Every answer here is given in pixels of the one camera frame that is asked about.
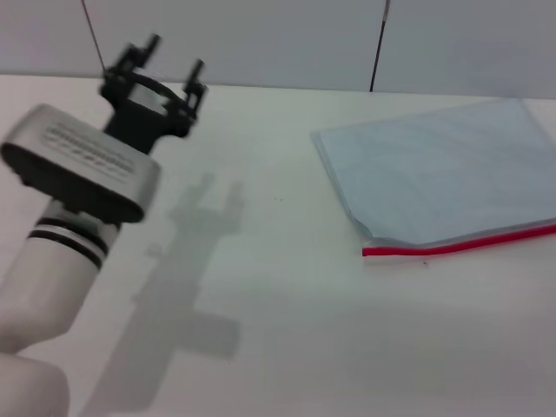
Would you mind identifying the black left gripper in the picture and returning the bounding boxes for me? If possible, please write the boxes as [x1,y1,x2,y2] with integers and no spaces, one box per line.
[98,34,209,154]

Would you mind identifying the clear red-zipper document bag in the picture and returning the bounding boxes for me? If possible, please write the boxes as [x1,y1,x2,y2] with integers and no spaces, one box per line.
[310,97,556,260]

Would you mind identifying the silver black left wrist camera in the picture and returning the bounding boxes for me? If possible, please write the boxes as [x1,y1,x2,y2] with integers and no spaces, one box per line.
[0,103,160,225]

